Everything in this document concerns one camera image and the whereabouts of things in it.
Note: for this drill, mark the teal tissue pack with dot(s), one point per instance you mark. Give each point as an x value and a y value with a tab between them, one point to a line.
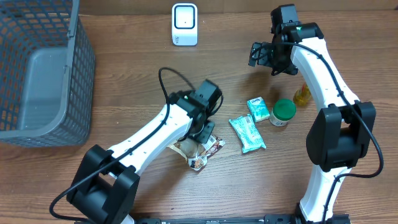
258	109

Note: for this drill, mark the yellow liquid bottle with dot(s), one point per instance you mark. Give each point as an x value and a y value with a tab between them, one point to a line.
302	96

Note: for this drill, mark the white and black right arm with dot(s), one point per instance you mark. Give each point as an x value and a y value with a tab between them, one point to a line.
342	130

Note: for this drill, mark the teal snack bar wrapper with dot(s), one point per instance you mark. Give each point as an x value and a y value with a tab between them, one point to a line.
247	132

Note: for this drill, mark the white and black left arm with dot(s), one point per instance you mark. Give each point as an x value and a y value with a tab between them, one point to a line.
105	185

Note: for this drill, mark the brown snack pouch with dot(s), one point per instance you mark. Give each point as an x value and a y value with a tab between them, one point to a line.
197	154

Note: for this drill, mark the grey plastic mesh basket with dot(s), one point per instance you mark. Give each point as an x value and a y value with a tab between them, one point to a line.
47	74

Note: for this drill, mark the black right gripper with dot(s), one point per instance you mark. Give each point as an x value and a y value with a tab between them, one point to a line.
256	53

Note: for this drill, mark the white barcode scanner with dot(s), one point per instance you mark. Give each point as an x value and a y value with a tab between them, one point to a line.
184	24

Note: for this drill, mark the green lid jar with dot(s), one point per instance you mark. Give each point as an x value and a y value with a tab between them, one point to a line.
282	112

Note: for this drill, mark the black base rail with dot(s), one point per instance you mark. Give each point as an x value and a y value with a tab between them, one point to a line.
211	220

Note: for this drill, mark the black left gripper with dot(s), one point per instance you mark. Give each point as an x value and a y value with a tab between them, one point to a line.
208	129

